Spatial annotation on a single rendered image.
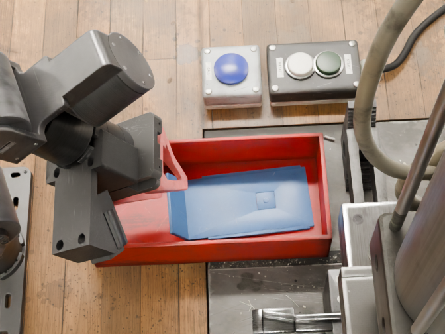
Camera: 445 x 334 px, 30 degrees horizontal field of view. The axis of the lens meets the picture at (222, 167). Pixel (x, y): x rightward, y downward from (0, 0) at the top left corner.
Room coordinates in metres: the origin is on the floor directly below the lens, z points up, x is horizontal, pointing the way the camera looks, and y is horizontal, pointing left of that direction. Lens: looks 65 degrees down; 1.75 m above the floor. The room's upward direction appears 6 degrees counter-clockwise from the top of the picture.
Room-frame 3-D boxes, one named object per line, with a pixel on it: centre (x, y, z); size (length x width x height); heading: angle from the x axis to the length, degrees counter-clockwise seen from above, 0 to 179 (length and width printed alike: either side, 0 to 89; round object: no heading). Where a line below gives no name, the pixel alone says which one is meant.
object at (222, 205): (0.34, -0.01, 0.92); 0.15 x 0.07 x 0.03; 90
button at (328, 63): (0.49, -0.13, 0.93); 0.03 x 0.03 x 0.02
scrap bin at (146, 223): (0.34, 0.02, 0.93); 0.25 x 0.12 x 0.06; 86
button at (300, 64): (0.49, -0.10, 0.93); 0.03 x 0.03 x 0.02
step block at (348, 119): (0.38, -0.15, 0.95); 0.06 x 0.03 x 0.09; 176
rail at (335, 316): (0.19, -0.12, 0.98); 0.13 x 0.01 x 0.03; 86
